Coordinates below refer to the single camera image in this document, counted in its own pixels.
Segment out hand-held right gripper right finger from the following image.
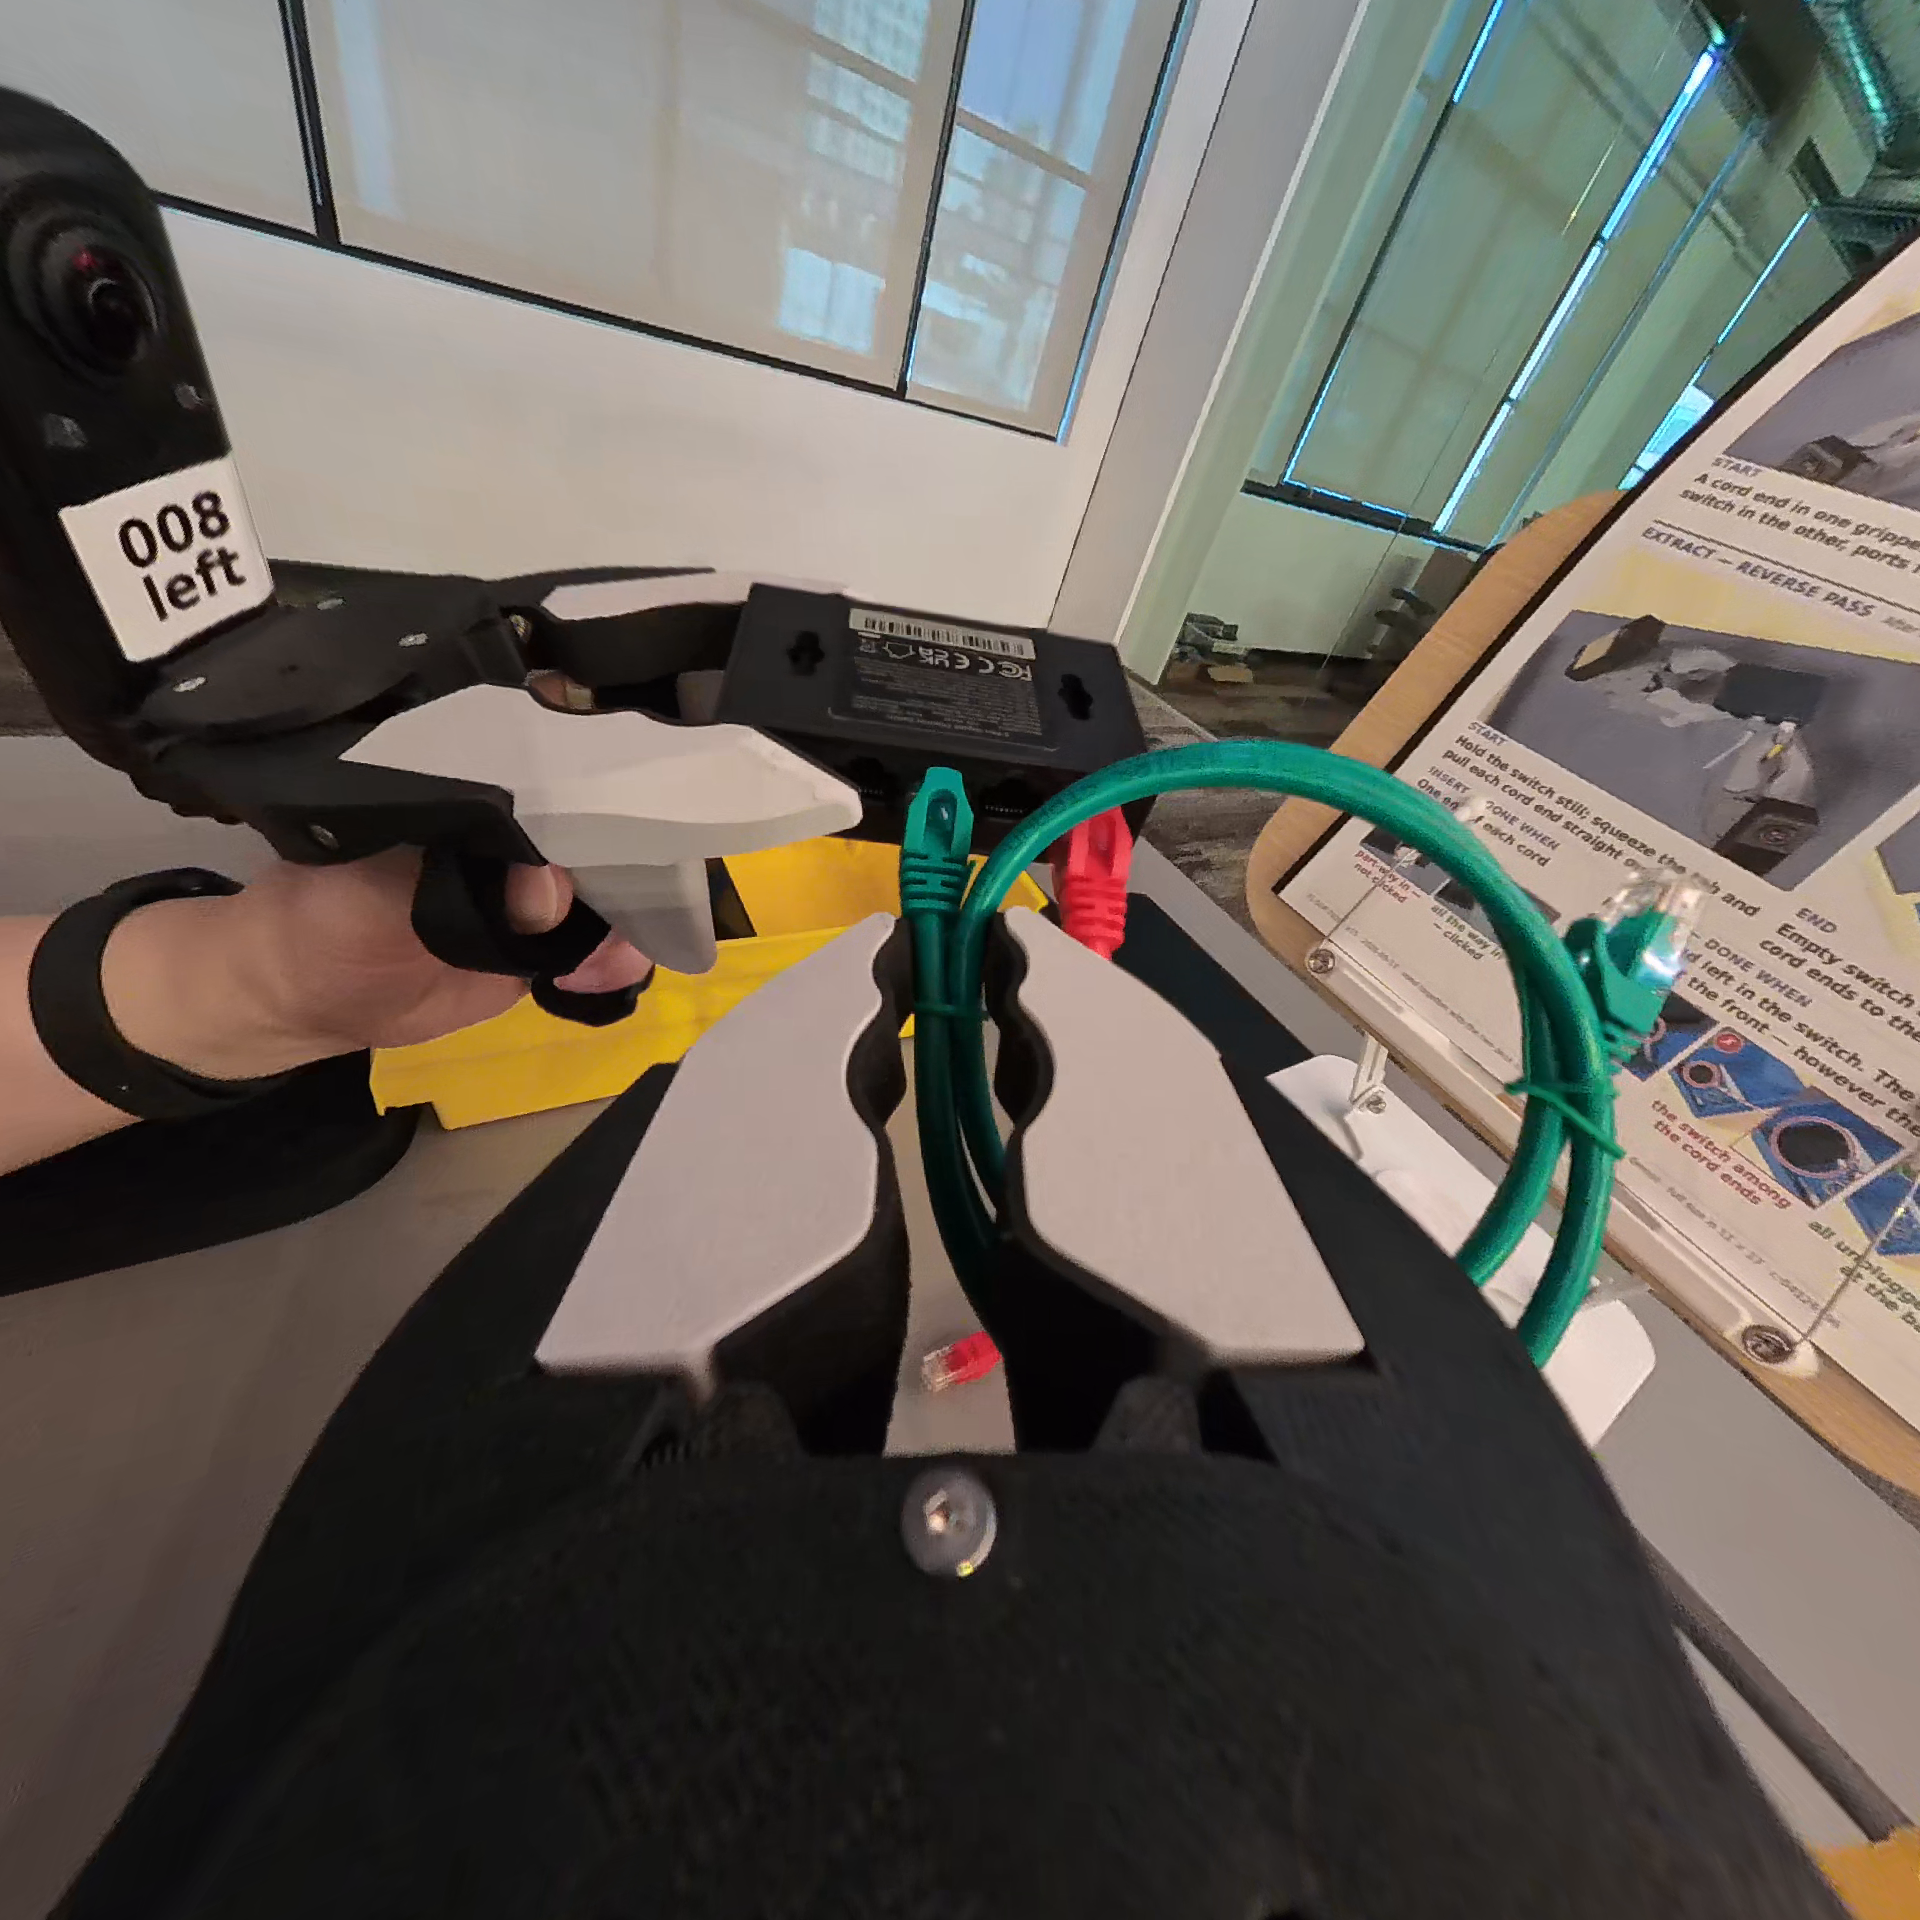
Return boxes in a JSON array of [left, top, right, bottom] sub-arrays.
[[990, 904, 1368, 1449]]

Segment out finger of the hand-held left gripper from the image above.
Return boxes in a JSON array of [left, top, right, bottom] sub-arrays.
[[336, 679, 863, 872], [501, 567, 850, 719]]

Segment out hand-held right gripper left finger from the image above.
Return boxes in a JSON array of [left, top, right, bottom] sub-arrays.
[[535, 910, 916, 1449]]

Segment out yellow plastic bin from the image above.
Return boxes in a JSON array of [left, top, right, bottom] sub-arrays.
[[366, 832, 1051, 1134], [1817, 1828, 1920, 1920]]

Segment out black network switch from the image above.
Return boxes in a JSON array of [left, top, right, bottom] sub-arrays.
[[712, 583, 1154, 820]]

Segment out red ethernet cable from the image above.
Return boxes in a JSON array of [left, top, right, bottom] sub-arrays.
[[919, 808, 1132, 1393]]

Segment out green ethernet cable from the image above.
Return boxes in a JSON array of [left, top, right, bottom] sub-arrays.
[[894, 736, 1713, 1367]]

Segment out person's left forearm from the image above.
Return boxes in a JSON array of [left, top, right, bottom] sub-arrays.
[[0, 914, 155, 1178]]

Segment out person's left hand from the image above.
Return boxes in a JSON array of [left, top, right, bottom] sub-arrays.
[[238, 856, 651, 1075]]

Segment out large window with blind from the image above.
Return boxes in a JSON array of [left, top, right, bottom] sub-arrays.
[[151, 0, 1203, 442]]

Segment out black textured armrest pad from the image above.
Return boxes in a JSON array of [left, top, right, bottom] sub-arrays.
[[0, 1050, 423, 1298]]

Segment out printed instruction sheet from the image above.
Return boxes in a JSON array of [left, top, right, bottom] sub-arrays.
[[1271, 251, 1920, 1415]]

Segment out black wrist strap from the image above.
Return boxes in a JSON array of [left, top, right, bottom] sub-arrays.
[[25, 864, 291, 1123]]

